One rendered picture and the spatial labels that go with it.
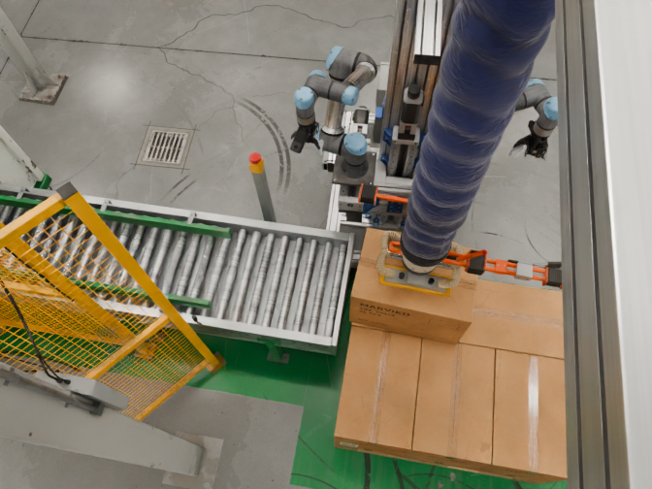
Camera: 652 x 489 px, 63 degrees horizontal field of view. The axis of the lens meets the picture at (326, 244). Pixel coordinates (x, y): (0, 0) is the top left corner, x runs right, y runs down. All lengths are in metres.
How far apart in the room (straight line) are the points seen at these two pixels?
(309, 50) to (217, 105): 0.97
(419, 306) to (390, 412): 0.61
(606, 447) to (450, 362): 2.60
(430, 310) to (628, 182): 2.21
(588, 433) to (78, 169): 4.37
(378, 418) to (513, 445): 0.69
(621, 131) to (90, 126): 4.53
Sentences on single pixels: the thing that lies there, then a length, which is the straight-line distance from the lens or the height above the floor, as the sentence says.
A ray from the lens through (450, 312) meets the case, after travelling 2.66.
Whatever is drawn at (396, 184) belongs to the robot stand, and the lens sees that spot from 2.94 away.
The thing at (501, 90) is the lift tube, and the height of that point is 2.37.
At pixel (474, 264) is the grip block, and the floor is 1.20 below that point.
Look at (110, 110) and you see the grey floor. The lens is 4.87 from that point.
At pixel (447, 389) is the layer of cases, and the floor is 0.54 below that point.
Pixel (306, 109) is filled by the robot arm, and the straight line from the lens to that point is 2.14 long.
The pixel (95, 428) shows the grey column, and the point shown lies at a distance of 2.03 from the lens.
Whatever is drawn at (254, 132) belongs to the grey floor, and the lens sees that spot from 4.39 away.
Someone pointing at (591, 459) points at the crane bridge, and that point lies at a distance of 0.45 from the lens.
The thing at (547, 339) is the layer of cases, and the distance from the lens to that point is 3.20.
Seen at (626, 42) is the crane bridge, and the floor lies 3.05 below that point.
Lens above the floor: 3.40
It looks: 64 degrees down
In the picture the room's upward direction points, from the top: 3 degrees counter-clockwise
